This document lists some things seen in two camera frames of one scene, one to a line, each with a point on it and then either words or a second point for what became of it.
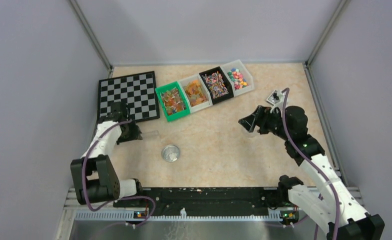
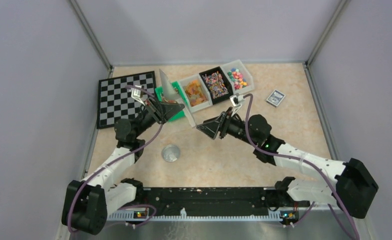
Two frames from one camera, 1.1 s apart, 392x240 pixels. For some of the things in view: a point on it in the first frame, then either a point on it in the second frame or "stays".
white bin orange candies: x=195 y=93 stays
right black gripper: x=259 y=117 → x=210 y=127
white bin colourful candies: x=241 y=80 stays
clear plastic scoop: x=154 y=132 → x=171 y=93
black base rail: x=246 y=200 stays
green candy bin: x=173 y=101 stays
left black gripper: x=136 y=133 → x=168 y=110
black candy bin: x=219 y=87 stays
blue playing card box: x=274 y=98 stays
